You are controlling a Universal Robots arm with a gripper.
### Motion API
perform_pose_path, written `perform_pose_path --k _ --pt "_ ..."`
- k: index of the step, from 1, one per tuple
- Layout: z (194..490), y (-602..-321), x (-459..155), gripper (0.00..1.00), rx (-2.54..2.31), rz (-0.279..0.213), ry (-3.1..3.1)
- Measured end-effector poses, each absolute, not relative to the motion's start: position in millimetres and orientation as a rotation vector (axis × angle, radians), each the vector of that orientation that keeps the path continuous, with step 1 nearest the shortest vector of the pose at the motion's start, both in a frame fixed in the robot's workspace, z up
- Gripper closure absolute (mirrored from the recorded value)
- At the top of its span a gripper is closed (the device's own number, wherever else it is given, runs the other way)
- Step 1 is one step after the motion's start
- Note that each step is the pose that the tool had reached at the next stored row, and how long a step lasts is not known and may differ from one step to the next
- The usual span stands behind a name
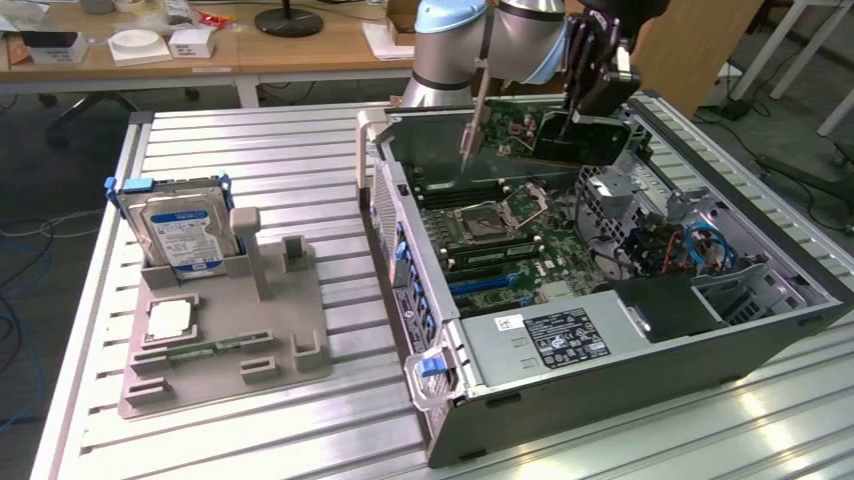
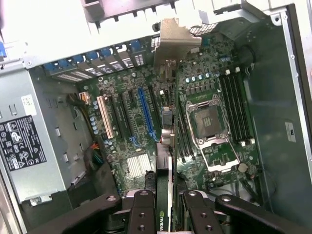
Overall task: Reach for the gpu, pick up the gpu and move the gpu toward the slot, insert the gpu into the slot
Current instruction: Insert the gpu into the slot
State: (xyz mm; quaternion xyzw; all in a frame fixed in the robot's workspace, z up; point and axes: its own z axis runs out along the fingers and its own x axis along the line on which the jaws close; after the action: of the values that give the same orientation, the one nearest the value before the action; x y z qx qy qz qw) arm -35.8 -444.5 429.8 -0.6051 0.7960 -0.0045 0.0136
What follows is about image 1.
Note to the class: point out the Nvidia GPU graphics card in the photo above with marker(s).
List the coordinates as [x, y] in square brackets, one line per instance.
[520, 125]

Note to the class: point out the dark RAM stick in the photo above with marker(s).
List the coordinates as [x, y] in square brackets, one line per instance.
[493, 254]

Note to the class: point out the open black PC case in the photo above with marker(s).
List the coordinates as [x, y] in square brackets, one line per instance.
[600, 400]

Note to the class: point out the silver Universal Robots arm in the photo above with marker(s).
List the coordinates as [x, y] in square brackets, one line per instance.
[453, 60]

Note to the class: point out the white paper stack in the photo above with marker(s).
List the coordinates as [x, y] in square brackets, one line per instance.
[387, 45]

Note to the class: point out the red packet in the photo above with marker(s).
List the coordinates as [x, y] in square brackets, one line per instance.
[216, 21]

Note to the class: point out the white box with black lid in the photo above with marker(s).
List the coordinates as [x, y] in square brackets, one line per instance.
[56, 47]

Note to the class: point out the metal socket cover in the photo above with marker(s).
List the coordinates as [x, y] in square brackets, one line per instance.
[527, 200]

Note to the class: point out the grey 3D-printed parts rack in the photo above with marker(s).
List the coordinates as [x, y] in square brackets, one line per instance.
[227, 310]

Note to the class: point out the black round lamp base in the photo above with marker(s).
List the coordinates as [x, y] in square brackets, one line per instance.
[287, 22]

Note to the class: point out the hard disk in blue caddy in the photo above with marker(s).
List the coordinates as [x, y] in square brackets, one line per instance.
[182, 235]

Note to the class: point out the brown cardboard box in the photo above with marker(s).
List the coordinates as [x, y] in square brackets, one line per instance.
[400, 15]

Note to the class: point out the wooden cabinet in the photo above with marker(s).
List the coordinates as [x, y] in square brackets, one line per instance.
[700, 60]

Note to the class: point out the green RAM stick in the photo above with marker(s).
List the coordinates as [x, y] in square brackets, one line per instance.
[200, 347]

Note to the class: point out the black chair base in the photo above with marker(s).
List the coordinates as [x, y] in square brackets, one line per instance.
[80, 112]

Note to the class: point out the white box with round hole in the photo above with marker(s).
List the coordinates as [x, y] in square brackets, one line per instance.
[138, 47]

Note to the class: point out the grey power supply unit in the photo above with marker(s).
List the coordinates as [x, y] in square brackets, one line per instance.
[507, 350]

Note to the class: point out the CPU socket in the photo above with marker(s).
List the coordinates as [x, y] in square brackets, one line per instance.
[480, 222]

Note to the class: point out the white table frame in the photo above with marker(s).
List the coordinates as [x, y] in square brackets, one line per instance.
[800, 30]

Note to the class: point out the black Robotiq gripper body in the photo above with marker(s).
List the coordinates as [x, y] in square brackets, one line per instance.
[623, 12]

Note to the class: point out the wooden desk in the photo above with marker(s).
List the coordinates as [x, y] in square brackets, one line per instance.
[267, 55]

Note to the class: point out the grey cup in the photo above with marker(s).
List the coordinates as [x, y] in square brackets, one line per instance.
[97, 6]

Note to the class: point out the black floor stand leg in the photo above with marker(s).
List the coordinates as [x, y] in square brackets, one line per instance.
[807, 175]

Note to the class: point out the blue expansion slot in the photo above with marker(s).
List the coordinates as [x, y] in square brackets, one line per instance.
[483, 285]

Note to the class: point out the small white labelled box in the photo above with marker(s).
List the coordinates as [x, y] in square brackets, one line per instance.
[192, 44]

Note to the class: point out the silver CPU chip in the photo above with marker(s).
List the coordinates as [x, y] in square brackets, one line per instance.
[169, 322]

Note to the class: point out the perforated metal disk bay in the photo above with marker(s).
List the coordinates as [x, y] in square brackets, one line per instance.
[620, 195]

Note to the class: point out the green motherboard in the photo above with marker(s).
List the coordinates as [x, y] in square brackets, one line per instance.
[553, 260]

